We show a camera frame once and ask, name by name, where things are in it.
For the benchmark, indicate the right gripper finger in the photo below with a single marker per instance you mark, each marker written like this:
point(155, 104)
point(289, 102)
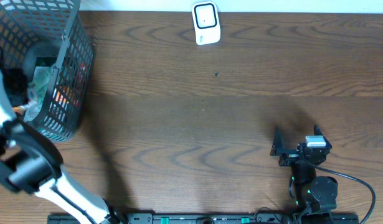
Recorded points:
point(277, 146)
point(317, 131)

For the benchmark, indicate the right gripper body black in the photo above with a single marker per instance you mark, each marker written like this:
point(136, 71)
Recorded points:
point(290, 157)

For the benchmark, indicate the mint green wipes packet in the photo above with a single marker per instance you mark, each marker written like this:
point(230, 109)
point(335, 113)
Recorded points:
point(39, 84)

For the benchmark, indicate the green 3M gloves package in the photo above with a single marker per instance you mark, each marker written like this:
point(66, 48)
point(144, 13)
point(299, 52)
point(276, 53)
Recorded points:
point(45, 61)

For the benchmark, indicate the orange tissue pack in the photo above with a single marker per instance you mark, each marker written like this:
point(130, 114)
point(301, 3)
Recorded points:
point(21, 109)

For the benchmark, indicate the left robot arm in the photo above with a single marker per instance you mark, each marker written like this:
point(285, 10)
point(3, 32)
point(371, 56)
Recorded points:
point(29, 162)

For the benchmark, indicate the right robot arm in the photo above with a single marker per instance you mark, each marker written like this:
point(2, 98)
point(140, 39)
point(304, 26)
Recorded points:
point(315, 195)

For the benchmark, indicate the white barcode scanner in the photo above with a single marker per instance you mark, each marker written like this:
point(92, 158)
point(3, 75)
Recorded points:
point(206, 23)

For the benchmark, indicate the grey plastic mesh basket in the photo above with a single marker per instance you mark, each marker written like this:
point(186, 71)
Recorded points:
point(38, 28)

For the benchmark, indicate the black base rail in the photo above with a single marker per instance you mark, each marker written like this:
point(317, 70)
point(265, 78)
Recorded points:
point(147, 218)

